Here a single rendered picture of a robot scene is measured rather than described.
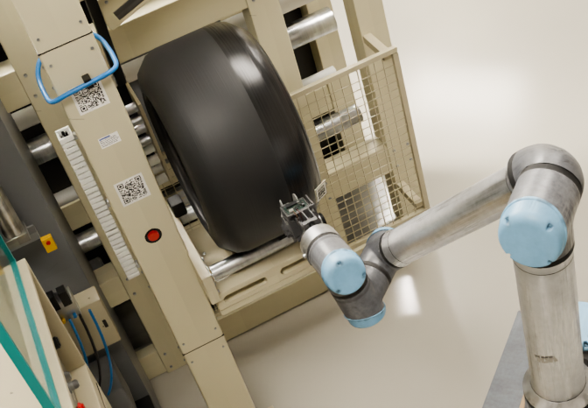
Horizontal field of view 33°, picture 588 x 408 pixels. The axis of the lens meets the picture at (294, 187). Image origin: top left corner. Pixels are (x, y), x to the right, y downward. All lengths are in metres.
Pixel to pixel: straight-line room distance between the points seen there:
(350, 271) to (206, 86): 0.58
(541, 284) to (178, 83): 1.00
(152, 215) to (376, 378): 1.22
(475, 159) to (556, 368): 2.21
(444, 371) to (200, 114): 1.49
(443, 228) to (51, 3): 0.96
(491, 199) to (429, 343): 1.60
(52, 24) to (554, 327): 1.23
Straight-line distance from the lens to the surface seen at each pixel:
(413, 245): 2.14
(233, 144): 2.30
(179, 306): 2.74
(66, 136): 2.40
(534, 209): 1.73
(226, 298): 2.67
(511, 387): 2.59
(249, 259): 2.63
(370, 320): 2.20
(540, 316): 1.92
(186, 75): 2.36
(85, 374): 2.55
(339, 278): 2.09
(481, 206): 1.97
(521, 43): 4.83
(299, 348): 3.60
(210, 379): 2.97
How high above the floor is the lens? 2.65
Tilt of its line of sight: 39 degrees down
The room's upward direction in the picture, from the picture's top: 18 degrees counter-clockwise
